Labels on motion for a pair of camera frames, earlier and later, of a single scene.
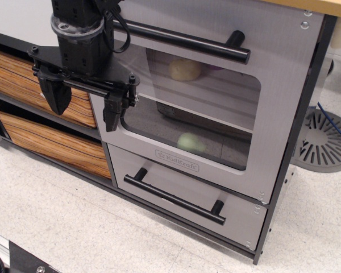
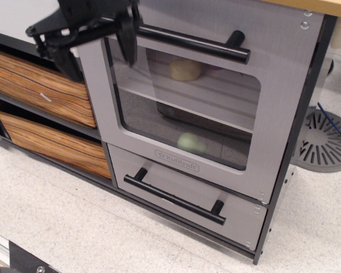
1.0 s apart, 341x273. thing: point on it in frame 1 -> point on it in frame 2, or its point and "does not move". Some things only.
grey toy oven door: [224, 85] does not move
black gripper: [85, 54] -> [71, 15]
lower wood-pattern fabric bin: [72, 149] does not move
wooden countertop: [339, 8] does not move
